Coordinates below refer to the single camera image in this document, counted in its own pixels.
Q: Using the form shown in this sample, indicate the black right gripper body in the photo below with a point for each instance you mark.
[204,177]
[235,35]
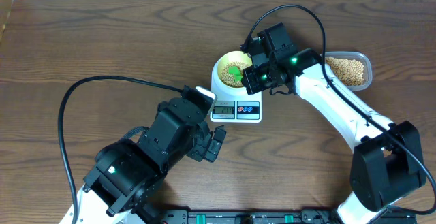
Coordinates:
[259,79]

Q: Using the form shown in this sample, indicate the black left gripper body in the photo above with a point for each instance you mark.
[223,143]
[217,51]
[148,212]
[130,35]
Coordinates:
[200,139]

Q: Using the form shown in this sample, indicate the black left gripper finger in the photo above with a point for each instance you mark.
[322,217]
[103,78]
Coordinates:
[219,134]
[212,151]

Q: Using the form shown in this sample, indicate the green plastic scoop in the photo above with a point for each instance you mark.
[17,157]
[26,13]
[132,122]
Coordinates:
[235,74]

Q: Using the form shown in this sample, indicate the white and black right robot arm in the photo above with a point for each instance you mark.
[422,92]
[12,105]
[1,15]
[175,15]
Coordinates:
[387,161]

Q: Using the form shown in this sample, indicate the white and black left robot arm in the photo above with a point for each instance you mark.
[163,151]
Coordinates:
[128,172]

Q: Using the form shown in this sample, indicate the soybeans in bowl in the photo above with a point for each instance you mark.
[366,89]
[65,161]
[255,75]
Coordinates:
[224,76]

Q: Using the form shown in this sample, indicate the white digital kitchen scale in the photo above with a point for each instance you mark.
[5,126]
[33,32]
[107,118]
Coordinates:
[233,105]

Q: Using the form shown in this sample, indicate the yellow bowl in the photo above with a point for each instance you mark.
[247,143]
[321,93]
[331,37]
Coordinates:
[234,56]

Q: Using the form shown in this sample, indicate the clear container of soybeans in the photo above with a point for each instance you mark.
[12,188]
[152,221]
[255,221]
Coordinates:
[353,69]

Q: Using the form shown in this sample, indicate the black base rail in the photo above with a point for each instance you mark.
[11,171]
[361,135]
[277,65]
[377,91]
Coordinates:
[305,216]

